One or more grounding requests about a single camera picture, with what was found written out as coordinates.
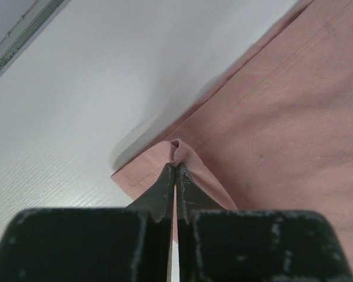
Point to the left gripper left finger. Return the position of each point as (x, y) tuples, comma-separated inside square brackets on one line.
[(131, 243)]

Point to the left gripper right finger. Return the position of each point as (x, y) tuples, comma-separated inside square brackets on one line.
[(216, 244)]

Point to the pink t shirt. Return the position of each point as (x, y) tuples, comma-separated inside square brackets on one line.
[(276, 132)]

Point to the left aluminium corner post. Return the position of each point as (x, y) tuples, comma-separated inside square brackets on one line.
[(20, 23)]

